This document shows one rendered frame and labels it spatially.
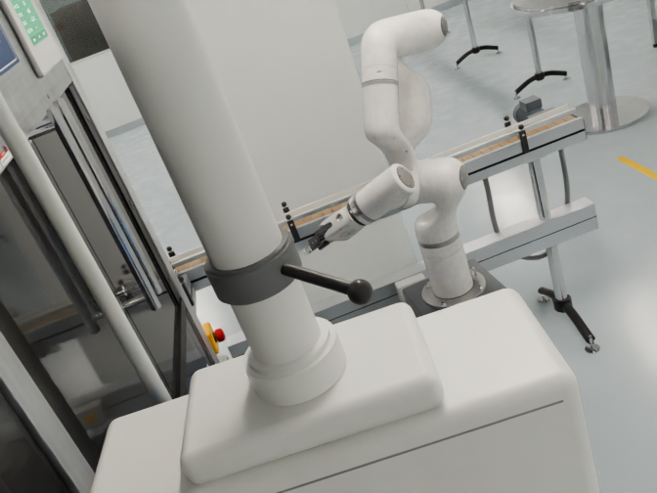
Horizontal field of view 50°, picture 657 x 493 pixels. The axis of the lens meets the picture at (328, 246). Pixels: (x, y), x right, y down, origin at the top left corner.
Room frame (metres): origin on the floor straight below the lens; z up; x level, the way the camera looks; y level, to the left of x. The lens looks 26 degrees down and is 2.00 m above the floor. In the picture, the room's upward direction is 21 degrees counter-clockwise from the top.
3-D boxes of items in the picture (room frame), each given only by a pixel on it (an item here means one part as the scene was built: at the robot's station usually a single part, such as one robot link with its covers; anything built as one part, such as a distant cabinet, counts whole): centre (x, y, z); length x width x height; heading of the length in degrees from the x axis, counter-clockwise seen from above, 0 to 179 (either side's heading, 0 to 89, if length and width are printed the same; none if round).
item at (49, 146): (1.40, 0.41, 1.51); 0.43 x 0.01 x 0.59; 2
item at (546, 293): (2.48, -0.88, 0.07); 0.50 x 0.08 x 0.14; 2
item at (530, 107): (2.68, -1.00, 0.90); 0.28 x 0.12 x 0.14; 2
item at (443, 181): (1.72, -0.33, 1.16); 0.19 x 0.12 x 0.24; 55
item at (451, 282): (1.74, -0.30, 0.95); 0.19 x 0.19 x 0.18
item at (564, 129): (2.46, -0.13, 0.92); 1.90 x 0.15 x 0.16; 92
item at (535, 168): (2.48, -0.88, 0.46); 0.09 x 0.09 x 0.77; 2
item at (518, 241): (2.46, -0.28, 0.49); 1.60 x 0.08 x 0.12; 92
